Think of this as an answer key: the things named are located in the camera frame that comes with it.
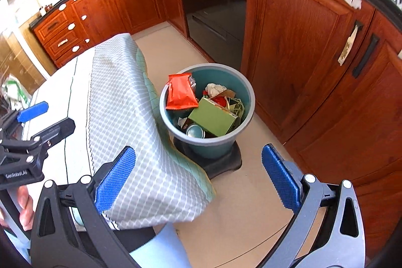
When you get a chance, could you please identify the built-in black oven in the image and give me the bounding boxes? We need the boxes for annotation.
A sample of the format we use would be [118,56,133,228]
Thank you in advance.
[176,0,248,71]

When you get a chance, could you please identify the person's black pants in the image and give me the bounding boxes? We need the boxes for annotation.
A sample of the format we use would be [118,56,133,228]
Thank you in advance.
[113,226,158,253]

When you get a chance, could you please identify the crumpled white paper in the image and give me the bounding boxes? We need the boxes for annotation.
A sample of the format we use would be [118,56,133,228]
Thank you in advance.
[206,83,227,96]

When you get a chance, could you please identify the green cardboard food box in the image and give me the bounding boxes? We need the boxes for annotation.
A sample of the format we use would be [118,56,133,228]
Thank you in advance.
[188,97,239,137]

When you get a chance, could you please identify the pale green woven bundle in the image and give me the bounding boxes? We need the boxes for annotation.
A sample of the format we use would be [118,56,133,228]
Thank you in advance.
[228,98,247,124]

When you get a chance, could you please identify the person's left hand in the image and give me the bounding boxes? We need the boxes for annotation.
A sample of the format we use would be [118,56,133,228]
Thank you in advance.
[16,185,35,231]

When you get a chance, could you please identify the grey teal plastic bin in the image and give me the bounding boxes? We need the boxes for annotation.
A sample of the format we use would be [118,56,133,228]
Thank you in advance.
[159,64,255,159]

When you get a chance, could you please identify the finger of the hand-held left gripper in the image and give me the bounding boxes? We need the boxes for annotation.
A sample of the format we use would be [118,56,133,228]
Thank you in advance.
[22,117,76,155]
[0,101,50,140]

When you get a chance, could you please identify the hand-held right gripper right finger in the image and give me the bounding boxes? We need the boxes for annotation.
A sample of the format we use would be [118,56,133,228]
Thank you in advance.
[261,144,366,268]

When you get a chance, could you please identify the light blue jacket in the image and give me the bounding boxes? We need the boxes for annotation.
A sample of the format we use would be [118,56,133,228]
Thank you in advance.
[129,222,192,268]

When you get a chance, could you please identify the white green printed sack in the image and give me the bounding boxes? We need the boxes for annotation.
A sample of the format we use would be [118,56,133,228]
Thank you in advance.
[2,75,32,112]

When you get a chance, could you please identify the patterned grey teal tablecloth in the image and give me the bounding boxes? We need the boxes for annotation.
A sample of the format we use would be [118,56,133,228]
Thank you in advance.
[23,32,217,231]

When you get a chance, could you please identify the person's left forearm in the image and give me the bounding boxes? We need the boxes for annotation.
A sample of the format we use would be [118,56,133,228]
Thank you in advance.
[0,219,32,259]

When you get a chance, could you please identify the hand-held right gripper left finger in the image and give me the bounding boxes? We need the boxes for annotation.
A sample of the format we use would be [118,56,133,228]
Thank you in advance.
[30,145,142,268]

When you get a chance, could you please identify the orange red foil packet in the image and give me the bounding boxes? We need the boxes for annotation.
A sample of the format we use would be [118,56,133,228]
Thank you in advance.
[165,73,199,111]

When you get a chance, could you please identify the brown red snack packet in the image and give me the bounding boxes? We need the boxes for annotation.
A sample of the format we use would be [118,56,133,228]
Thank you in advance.
[210,90,237,100]

